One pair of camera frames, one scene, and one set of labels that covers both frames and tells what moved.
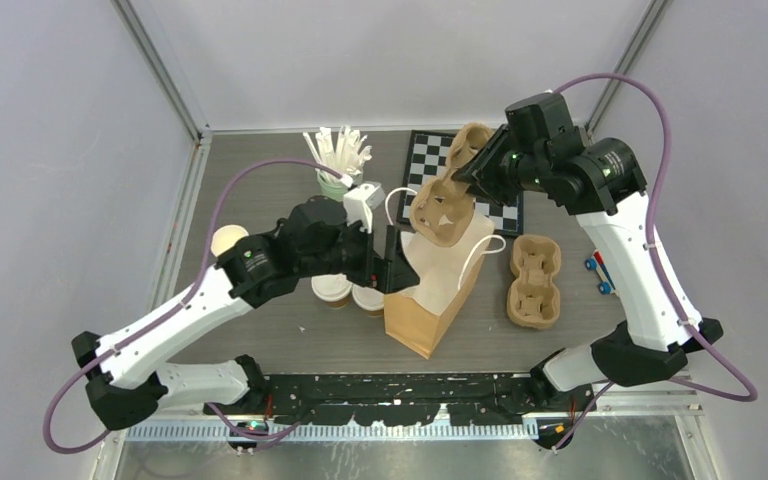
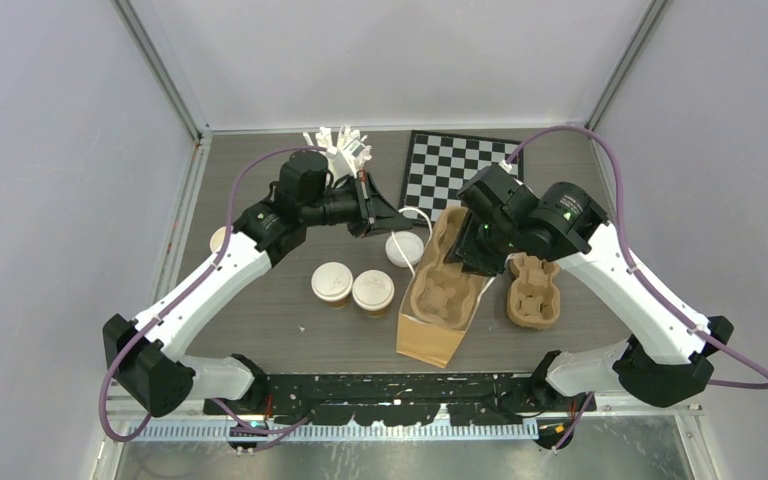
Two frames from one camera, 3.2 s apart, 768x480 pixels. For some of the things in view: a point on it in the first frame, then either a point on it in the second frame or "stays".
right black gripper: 479,171 -> 465,250
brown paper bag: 418,315 -> 421,340
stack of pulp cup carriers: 534,299 stays
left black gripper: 381,273 -> 375,215
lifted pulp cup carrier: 441,208 -> 442,294
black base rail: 410,398 stays
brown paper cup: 338,304 stays
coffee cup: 225,237 stays
